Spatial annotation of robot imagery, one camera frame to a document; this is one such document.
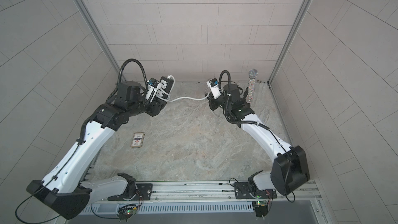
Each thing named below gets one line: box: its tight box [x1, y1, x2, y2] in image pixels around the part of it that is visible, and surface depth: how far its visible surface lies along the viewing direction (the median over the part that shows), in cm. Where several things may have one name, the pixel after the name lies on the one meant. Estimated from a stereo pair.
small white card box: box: [130, 132, 146, 149], surface depth 88 cm
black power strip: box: [155, 76, 174, 99], surface depth 66 cm
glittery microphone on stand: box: [246, 68, 259, 104], surface depth 82 cm
